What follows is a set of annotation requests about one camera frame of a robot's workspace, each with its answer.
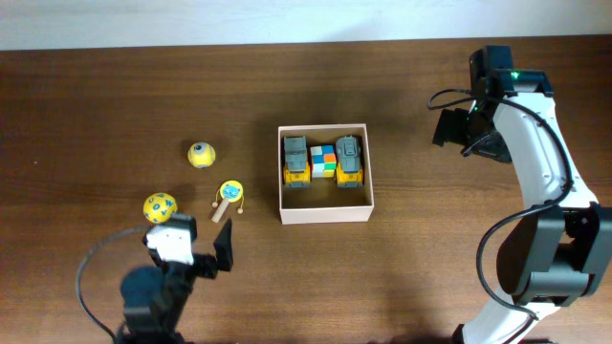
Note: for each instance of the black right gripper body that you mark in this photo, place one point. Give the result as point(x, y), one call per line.
point(445, 127)

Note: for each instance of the yellow grey toy truck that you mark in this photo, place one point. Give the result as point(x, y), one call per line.
point(349, 171)
point(296, 169)

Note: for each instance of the colourful puzzle cube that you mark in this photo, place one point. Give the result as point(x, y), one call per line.
point(323, 161)

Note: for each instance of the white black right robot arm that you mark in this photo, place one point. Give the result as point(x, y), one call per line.
point(557, 249)

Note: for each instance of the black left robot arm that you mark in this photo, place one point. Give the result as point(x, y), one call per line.
point(154, 296)

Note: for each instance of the yellow cat rattle drum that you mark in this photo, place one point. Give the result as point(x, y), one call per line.
point(230, 192)

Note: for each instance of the yellow ball with blue letters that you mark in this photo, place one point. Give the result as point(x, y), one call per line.
point(158, 207)

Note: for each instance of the yellow ball with grey eyes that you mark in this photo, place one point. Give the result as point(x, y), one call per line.
point(201, 155)

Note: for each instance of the pink open cardboard box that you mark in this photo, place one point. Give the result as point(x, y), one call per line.
point(323, 201)

